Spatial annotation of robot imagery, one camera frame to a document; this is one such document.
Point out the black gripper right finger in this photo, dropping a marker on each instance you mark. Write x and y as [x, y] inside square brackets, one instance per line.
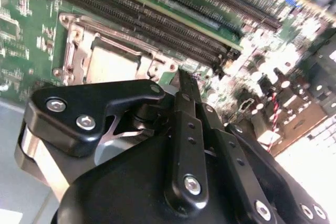
[249, 182]

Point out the metal socket cover frame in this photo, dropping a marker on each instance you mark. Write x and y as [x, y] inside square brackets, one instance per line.
[81, 51]

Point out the silver CPU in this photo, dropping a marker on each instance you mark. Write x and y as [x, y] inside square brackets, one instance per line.
[113, 64]

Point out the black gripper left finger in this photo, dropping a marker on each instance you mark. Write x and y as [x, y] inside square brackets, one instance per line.
[52, 129]

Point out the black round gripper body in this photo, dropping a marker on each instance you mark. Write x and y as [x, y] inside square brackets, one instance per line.
[118, 195]

